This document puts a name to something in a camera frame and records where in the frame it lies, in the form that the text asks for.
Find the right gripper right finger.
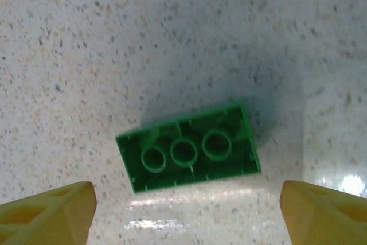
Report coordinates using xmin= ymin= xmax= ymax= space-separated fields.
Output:
xmin=280 ymin=180 xmax=367 ymax=245

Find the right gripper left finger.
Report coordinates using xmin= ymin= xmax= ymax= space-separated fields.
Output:
xmin=0 ymin=181 xmax=97 ymax=245

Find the green lego brick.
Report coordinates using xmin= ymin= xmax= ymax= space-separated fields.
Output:
xmin=115 ymin=99 xmax=262 ymax=196

